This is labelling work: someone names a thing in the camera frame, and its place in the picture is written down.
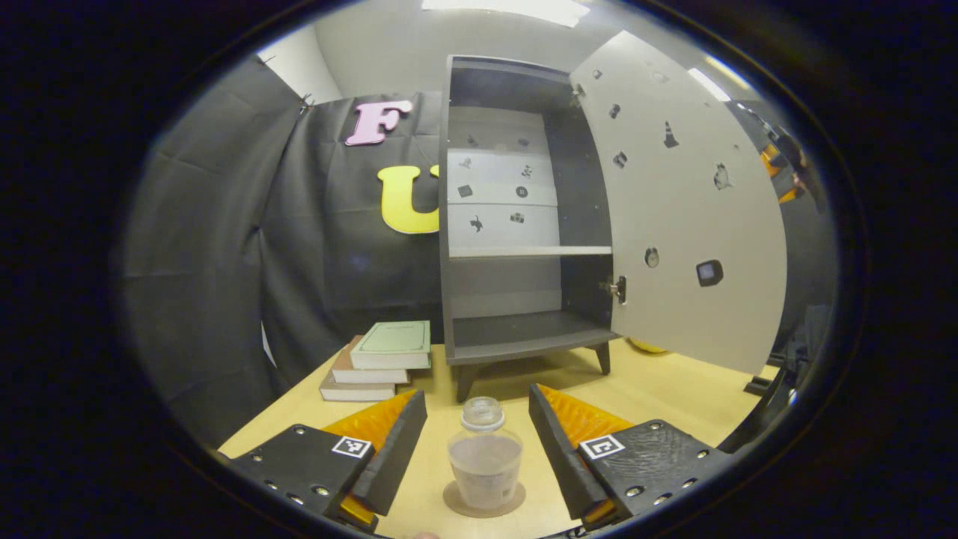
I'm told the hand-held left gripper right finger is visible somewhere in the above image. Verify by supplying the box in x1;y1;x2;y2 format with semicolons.
528;383;738;532

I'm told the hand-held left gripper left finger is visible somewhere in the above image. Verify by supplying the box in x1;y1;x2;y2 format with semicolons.
231;389;429;532

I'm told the round brown coaster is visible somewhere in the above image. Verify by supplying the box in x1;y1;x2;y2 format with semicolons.
442;479;526;519

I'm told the grey book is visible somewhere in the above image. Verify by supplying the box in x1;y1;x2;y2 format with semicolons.
320;367;397;403

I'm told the brown book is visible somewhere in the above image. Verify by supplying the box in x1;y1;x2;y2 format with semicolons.
332;335;411;386

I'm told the small ceiling light panel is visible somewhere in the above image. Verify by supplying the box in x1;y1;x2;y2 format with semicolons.
687;67;733;103

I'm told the green book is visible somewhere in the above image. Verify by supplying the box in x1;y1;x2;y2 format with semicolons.
350;320;433;371

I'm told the black backdrop cloth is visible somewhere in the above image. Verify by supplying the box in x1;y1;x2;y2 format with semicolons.
120;56;838;450

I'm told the large ceiling light panel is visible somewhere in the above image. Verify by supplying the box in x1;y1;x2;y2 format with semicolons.
421;0;592;28

